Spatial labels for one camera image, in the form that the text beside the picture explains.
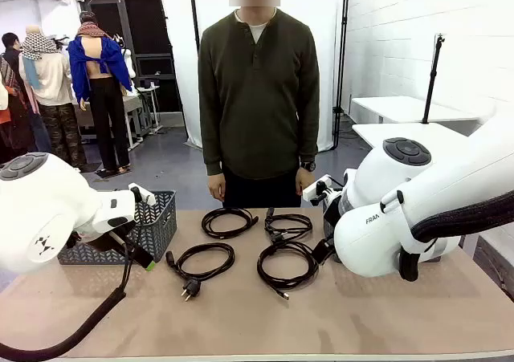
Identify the mannequin with cream sweater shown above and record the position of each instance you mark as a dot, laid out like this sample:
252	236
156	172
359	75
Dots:
52	81

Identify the dark-haired person in dark clothes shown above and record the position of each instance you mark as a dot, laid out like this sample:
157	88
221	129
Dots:
11	43

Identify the person's right hand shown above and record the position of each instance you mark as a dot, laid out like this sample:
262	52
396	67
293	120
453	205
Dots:
217	187

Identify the mannequin with blue jacket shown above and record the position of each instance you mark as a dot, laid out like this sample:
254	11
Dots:
94	57

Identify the grey plastic lattice basket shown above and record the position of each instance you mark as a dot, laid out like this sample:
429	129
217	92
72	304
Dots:
160	225

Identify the person's left forearm green sleeve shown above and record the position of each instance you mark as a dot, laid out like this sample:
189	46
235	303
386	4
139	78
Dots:
309	137

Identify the black tripod pole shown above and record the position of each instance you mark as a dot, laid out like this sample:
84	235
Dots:
433	77

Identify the white photo backdrop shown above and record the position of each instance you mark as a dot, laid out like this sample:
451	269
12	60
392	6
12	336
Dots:
180	57

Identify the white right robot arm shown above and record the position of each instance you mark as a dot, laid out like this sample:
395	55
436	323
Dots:
441	185

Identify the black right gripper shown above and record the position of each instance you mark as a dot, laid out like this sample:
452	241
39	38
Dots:
333	217

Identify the small white table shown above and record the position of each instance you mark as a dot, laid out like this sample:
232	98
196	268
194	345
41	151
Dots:
401	107

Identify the person's right forearm green sleeve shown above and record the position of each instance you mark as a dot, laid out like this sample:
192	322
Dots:
210	145

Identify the black backdrop stand pole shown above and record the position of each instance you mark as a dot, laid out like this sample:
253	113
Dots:
344	37
194	17

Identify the black framed glass door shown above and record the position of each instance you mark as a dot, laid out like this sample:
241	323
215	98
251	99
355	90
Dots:
148	29

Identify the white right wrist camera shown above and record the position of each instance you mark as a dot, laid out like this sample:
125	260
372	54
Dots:
315	191

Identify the person's left hand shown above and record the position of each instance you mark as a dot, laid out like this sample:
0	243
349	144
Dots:
301	179

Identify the person in green sweater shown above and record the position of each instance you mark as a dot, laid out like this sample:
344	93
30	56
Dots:
257	97

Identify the black wristwatch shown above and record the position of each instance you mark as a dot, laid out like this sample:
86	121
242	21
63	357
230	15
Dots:
308	166

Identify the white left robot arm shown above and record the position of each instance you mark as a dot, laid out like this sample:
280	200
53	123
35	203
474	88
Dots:
40	201

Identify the grey workshop desk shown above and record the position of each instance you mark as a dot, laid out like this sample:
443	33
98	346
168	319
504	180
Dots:
134	105

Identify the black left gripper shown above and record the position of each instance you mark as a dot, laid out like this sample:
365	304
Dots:
120	239

